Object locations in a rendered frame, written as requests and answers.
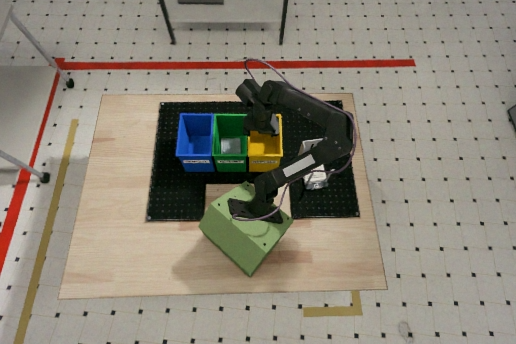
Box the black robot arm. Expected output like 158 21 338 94
227 79 353 219

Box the green open bin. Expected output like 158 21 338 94
212 114 247 172

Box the blue bin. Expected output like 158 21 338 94
176 113 215 172

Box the yellow open-top bin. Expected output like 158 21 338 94
248 114 283 172

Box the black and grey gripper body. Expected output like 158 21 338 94
243 113 279 135

